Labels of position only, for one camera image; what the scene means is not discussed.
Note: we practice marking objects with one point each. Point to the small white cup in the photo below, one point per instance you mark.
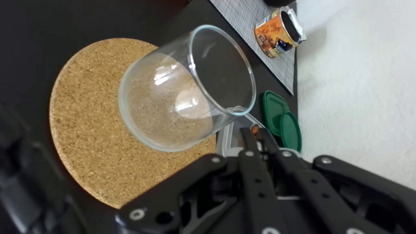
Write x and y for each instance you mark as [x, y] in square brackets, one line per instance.
[274, 37]

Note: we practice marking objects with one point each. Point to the green rectangular lid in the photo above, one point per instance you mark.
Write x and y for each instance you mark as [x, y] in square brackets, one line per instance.
[272, 111]

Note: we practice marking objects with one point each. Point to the clear plastic container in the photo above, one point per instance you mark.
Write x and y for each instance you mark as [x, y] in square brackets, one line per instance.
[228, 141]

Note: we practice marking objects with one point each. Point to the green round lid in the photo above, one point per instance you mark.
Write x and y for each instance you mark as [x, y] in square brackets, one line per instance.
[292, 134]

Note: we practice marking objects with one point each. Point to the clear glass jar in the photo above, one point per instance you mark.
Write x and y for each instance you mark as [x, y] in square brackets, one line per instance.
[173, 99]

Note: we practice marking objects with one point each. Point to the round cork mat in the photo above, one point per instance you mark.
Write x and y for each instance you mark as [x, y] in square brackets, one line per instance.
[86, 130]

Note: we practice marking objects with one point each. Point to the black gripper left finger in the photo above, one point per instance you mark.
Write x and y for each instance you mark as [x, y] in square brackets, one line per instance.
[255, 195]

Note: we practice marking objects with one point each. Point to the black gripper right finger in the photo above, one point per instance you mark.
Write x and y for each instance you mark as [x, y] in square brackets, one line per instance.
[320, 195]

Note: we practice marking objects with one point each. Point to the grey woven placemat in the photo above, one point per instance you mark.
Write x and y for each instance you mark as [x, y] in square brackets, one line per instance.
[248, 21]

